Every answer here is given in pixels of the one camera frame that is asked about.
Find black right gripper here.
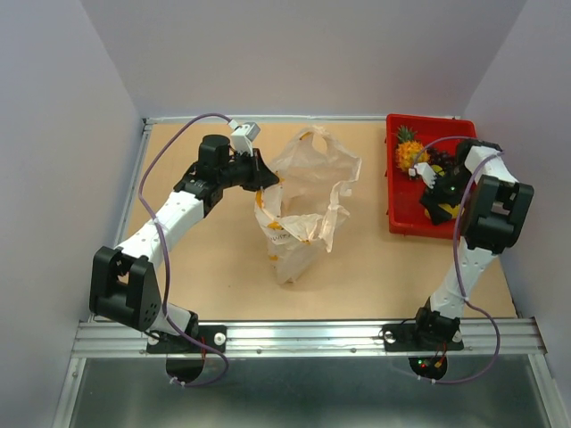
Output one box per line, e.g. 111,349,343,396
418,165,475,226

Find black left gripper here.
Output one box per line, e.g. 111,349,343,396
219,148,279,193

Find yellow fake lemon fruit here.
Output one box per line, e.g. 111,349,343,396
423,202,463,224

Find white plastic bag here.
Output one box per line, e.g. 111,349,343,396
254,126,362,284

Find dark purple fake grapes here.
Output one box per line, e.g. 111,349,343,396
427,147,455,169

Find orange fake pineapple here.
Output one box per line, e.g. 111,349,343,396
395,126,430,174

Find yellow-green fake starfruit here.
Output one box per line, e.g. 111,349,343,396
429,165,445,180

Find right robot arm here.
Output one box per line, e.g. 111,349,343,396
409,138,534,348

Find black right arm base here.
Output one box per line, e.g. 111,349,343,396
380,323,464,352

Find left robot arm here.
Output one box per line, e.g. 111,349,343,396
89,126,278,351

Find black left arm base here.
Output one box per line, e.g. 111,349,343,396
145,324,228,355

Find red plastic tray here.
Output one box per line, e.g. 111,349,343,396
385,113,476,240

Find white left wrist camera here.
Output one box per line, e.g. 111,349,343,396
228,119,261,155

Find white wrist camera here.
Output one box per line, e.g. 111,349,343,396
409,162,438,188
228,119,261,155

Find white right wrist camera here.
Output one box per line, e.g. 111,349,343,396
409,162,438,188

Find aluminium front rail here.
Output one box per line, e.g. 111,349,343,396
71,318,547,359

